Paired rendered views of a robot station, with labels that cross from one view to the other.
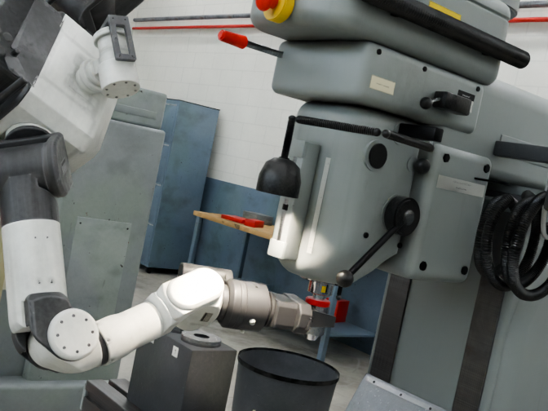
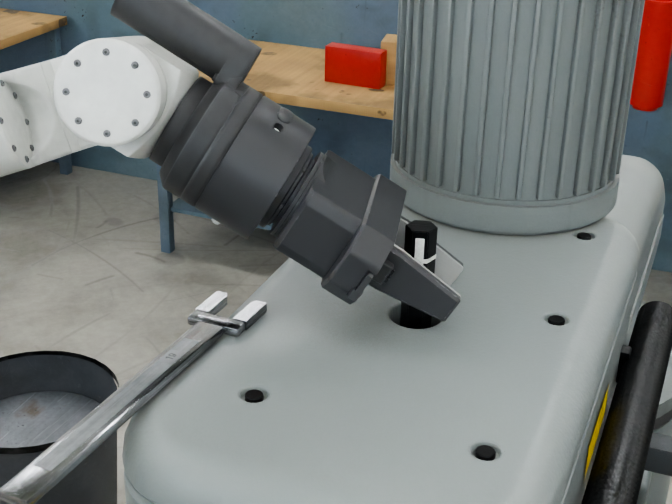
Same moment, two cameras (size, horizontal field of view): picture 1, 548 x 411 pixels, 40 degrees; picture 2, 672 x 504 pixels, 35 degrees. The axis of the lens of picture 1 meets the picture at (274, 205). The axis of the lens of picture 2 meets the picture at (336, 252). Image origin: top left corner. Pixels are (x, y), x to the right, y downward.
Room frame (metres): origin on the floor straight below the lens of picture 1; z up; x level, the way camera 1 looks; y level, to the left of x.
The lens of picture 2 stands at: (0.86, 0.25, 2.25)
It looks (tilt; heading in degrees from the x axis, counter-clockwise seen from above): 26 degrees down; 331
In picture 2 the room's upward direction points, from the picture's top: 1 degrees clockwise
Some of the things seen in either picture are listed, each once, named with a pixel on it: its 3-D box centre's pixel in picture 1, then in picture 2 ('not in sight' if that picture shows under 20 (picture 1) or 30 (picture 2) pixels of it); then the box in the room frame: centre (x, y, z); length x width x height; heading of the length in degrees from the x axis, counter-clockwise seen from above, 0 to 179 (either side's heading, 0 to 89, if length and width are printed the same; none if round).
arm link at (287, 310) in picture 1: (269, 310); not in sight; (1.38, -0.03, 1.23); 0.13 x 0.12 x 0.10; 20
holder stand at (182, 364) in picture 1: (180, 372); not in sight; (1.67, 0.13, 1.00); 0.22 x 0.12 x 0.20; 40
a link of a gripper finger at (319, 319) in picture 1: (320, 320); not in sight; (1.38, -0.13, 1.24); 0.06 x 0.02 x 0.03; 110
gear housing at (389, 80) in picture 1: (378, 88); not in sight; (1.44, -0.15, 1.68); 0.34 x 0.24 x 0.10; 130
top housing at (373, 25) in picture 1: (382, 15); (415, 400); (1.42, -0.13, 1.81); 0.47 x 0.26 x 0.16; 130
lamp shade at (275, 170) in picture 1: (280, 175); not in sight; (1.25, 0.00, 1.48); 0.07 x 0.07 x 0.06
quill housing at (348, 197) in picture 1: (342, 194); not in sight; (1.41, -0.12, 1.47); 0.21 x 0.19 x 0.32; 40
